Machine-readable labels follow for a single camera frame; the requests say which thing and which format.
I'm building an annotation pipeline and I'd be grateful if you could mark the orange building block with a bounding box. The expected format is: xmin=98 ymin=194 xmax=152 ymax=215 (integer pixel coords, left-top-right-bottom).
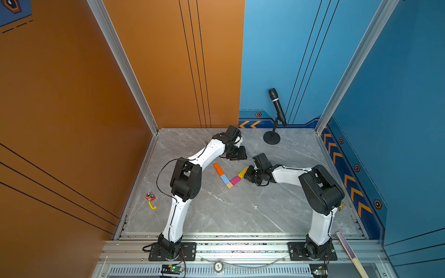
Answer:
xmin=213 ymin=163 xmax=225 ymax=176

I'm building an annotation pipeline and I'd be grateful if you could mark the folded hand fan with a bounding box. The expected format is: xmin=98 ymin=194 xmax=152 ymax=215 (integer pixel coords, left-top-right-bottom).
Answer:
xmin=336 ymin=232 xmax=369 ymax=278

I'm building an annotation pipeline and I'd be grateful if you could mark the left green circuit board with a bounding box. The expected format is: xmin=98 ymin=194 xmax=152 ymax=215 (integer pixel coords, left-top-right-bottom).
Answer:
xmin=160 ymin=264 xmax=185 ymax=278

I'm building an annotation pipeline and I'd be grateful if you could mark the small red toy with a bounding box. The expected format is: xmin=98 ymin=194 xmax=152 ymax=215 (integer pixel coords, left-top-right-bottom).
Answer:
xmin=146 ymin=193 xmax=156 ymax=202

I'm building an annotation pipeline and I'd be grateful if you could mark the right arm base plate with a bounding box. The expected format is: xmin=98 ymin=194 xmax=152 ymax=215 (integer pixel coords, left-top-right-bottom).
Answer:
xmin=287 ymin=241 xmax=338 ymax=261

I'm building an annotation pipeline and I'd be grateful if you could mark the blue building block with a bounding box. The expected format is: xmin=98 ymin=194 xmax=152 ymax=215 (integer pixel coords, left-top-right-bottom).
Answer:
xmin=220 ymin=174 xmax=230 ymax=185

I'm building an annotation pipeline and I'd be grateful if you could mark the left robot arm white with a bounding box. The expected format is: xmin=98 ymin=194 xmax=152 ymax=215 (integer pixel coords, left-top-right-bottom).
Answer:
xmin=142 ymin=126 xmax=247 ymax=261

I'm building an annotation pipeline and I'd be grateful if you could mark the aluminium corner post right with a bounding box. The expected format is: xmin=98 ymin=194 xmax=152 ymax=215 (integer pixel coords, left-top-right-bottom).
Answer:
xmin=315 ymin=0 xmax=399 ymax=136

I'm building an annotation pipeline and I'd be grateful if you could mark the yellow building block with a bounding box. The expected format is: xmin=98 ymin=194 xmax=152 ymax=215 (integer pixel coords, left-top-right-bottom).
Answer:
xmin=238 ymin=166 xmax=249 ymax=178

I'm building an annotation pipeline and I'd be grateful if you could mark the pink building block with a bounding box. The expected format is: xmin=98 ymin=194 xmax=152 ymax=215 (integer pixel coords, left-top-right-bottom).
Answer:
xmin=230 ymin=176 xmax=242 ymax=185

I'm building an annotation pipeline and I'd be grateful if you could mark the green circuit board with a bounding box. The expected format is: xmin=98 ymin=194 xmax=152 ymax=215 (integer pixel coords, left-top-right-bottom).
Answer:
xmin=160 ymin=264 xmax=185 ymax=278
xmin=309 ymin=264 xmax=329 ymax=278

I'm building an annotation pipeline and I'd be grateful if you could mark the round silver disc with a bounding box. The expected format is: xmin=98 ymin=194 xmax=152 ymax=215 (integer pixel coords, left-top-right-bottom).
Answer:
xmin=213 ymin=261 xmax=224 ymax=273

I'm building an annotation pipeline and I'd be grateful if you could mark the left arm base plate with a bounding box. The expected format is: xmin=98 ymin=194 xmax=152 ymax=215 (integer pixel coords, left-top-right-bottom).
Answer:
xmin=148 ymin=242 xmax=197 ymax=262

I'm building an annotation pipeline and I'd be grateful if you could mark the black microphone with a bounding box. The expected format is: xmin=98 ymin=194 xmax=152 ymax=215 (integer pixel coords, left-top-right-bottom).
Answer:
xmin=268 ymin=88 xmax=287 ymax=126

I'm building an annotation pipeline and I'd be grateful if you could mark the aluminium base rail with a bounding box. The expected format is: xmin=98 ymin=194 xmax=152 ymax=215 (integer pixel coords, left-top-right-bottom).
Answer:
xmin=93 ymin=233 xmax=396 ymax=278

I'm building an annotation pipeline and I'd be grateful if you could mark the brass bell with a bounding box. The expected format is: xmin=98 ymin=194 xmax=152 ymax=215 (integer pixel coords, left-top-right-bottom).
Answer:
xmin=337 ymin=202 xmax=345 ymax=212

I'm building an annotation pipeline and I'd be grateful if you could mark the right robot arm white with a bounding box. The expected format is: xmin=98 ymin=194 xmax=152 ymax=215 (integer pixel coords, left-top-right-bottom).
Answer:
xmin=245 ymin=153 xmax=345 ymax=260

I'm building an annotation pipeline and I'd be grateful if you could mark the small yellow hook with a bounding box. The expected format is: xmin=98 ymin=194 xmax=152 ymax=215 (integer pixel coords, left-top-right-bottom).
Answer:
xmin=148 ymin=201 xmax=157 ymax=210

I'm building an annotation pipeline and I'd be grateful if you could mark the aluminium corner post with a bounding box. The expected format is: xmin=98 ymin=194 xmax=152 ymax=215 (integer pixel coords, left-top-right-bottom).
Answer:
xmin=315 ymin=0 xmax=399 ymax=136
xmin=87 ymin=0 xmax=159 ymax=136

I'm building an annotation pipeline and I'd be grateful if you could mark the black microphone stand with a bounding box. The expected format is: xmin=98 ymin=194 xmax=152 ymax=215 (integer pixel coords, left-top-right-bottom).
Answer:
xmin=263 ymin=118 xmax=280 ymax=145

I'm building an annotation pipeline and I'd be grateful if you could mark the right green circuit board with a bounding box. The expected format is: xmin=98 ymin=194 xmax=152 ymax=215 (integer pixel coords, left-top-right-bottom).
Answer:
xmin=309 ymin=264 xmax=329 ymax=278

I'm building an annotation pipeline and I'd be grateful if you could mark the aluminium corner post left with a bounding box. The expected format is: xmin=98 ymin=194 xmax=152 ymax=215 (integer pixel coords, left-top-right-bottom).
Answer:
xmin=87 ymin=0 xmax=159 ymax=136

